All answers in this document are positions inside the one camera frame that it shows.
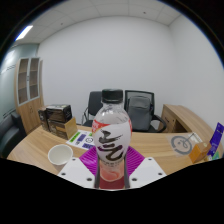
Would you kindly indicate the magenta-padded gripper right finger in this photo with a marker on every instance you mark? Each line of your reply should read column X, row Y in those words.
column 146, row 170

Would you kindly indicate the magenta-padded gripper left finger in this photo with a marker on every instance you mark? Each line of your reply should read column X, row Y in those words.
column 78, row 171

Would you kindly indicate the clear drink bottle black cap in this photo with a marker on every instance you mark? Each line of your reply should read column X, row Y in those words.
column 111, row 140

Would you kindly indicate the white patterned paper cup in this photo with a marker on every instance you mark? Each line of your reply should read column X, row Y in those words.
column 60, row 155

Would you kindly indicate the brown cardboard box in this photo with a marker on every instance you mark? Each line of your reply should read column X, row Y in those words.
column 65, row 130

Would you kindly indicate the clear plastic printed sheet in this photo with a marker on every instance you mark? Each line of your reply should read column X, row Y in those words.
column 181, row 144

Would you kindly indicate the black mesh-backed office chair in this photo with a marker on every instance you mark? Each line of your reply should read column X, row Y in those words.
column 156, row 120

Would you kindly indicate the orange box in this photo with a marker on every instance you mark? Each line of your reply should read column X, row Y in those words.
column 199, row 152

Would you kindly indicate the grey backpack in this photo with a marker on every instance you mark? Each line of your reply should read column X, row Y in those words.
column 139, row 113

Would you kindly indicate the dark brown box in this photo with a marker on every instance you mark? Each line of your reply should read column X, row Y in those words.
column 42, row 119

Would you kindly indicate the wooden side desk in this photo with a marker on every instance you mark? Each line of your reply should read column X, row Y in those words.
column 183, row 116

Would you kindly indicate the dark sofa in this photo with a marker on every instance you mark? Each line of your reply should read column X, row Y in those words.
column 10, row 136

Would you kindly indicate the purple package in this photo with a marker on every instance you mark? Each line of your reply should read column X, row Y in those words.
column 217, row 140

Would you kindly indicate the wooden shelf cabinet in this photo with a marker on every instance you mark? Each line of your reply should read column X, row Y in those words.
column 30, row 110

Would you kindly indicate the rectangular ceiling light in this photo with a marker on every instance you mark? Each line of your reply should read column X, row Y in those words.
column 24, row 32

